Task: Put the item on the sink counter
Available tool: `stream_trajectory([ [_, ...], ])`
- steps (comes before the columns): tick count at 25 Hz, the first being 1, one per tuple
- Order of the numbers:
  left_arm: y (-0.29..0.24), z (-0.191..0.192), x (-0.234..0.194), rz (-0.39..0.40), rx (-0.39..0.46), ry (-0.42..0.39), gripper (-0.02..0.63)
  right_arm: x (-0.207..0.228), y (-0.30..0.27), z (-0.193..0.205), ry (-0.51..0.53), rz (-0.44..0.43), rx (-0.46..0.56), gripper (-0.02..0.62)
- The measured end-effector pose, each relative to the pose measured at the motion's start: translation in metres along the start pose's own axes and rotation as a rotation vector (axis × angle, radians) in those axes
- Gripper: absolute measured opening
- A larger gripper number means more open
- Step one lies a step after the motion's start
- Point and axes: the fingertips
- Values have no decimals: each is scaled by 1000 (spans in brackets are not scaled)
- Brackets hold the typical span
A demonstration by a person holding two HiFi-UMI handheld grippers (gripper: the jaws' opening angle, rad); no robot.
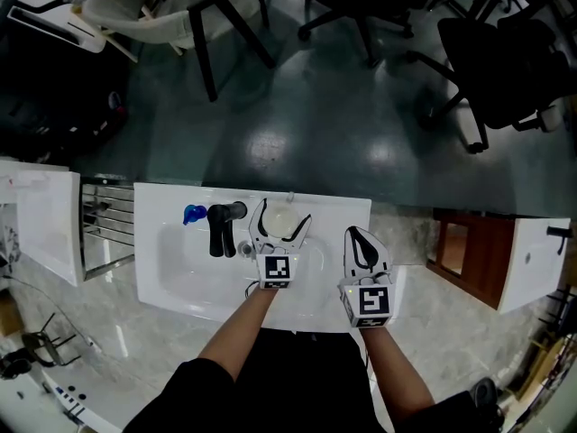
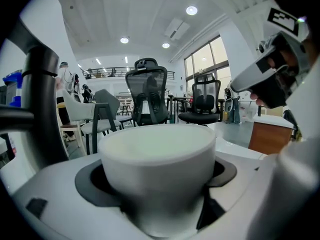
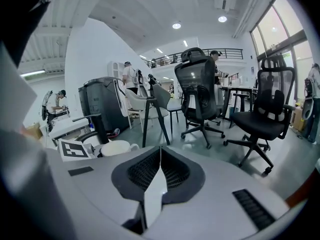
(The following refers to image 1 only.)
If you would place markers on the white washbasin on steel rack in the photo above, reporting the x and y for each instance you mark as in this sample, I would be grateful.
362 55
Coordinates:
45 219

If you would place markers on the large black machine white panel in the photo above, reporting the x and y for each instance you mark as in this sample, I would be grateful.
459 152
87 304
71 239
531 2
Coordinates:
54 88

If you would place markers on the white cup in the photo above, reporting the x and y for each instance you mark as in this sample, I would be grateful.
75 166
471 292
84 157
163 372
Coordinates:
279 219

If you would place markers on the light grey chair black legs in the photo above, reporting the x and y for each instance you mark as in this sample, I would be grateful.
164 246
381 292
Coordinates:
149 16

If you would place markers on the small blue-capped bottle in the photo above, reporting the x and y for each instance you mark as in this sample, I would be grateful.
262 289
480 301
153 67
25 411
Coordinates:
194 214

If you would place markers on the wooden chair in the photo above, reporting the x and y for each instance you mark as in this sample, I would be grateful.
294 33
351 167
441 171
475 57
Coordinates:
124 45

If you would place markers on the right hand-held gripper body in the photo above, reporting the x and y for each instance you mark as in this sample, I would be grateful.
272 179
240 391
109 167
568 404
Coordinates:
374 302

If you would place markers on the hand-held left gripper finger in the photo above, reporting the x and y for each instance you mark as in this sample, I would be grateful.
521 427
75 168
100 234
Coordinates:
301 235
254 230

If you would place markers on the white washbasin on wooden cabinet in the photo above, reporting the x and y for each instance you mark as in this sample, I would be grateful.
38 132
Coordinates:
527 264

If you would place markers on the black basin faucet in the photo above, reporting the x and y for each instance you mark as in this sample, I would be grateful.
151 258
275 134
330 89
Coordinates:
221 228

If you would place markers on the marble pattern cabinet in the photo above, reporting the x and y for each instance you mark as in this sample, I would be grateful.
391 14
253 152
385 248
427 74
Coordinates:
9 246

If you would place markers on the white power strip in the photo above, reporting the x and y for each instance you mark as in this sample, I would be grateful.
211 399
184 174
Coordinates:
90 342

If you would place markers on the black metal stool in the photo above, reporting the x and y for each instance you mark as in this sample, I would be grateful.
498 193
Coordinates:
45 345

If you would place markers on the white washbasin on dark stand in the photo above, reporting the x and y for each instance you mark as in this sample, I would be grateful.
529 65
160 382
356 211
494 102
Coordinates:
189 278

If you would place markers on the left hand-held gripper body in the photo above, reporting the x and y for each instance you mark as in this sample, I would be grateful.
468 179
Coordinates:
276 269

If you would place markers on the chrome basin drain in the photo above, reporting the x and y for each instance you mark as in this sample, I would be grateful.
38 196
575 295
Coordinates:
244 248

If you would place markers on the person's left forearm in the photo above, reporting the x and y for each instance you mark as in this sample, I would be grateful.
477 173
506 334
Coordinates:
243 332

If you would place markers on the small black faucet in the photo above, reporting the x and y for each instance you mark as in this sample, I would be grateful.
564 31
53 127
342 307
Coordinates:
559 235

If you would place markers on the person's right forearm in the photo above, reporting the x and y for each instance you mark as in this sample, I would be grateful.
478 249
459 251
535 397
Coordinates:
396 372

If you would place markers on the white panel with black marks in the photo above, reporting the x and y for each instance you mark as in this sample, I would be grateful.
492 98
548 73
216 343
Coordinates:
81 399

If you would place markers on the person's black clothing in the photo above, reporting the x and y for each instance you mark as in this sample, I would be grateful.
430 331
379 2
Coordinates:
297 390

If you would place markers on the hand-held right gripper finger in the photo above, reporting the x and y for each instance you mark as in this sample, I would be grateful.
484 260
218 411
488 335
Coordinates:
383 264
348 260

